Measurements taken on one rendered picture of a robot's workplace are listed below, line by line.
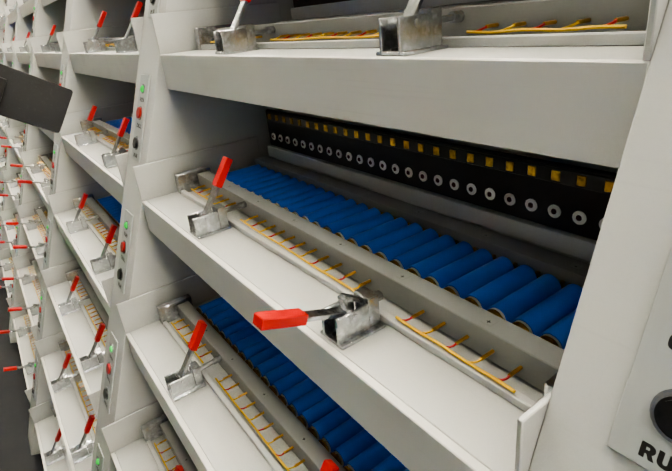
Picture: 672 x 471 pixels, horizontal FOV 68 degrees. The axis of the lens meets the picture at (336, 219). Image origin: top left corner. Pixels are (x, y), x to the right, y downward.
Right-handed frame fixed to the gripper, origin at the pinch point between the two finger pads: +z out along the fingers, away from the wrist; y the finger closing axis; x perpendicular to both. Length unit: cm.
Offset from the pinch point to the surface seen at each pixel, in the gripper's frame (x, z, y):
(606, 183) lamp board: 8.3, 32.8, 23.1
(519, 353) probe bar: -4.0, 25.8, 25.2
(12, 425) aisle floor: -99, 35, -116
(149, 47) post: 11.0, 16.7, -35.4
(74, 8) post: 20, 15, -101
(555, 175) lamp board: 8.1, 32.9, 19.2
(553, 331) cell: -2.3, 28.6, 25.3
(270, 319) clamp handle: -7.7, 15.5, 14.7
